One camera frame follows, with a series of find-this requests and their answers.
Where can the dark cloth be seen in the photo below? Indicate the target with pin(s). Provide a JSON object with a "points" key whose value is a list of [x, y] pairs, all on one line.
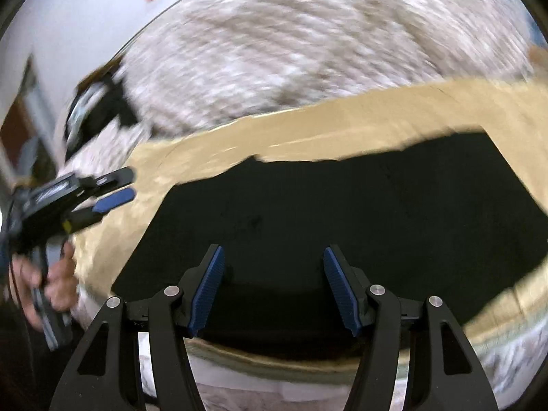
{"points": [[111, 102]]}

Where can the black pants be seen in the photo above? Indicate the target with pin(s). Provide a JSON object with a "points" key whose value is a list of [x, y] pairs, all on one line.
{"points": [[342, 197]]}

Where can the cream satin sheet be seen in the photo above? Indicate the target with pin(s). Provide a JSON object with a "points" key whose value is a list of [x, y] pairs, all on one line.
{"points": [[299, 128]]}

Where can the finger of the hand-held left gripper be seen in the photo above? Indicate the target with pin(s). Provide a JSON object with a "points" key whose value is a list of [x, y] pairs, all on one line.
{"points": [[111, 175], [113, 200]]}

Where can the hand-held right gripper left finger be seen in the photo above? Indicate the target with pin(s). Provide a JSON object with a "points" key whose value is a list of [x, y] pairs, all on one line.
{"points": [[207, 291]]}

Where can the floral quilted blanket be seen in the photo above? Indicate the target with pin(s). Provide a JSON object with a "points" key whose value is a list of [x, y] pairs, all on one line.
{"points": [[299, 43]]}

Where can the person's left hand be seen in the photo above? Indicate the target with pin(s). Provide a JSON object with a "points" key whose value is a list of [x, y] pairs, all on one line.
{"points": [[62, 284]]}

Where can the brown door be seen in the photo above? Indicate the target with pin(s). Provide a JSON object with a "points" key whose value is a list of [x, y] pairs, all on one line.
{"points": [[19, 128]]}

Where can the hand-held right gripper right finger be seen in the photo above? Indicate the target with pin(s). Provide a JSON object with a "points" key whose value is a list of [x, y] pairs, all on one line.
{"points": [[340, 291]]}

